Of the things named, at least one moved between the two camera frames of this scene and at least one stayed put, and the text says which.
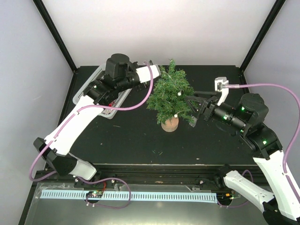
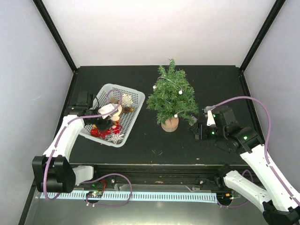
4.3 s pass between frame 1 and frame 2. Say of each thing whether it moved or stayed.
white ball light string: moved
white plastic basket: moved
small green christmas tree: stayed
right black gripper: moved
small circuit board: stayed
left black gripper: moved
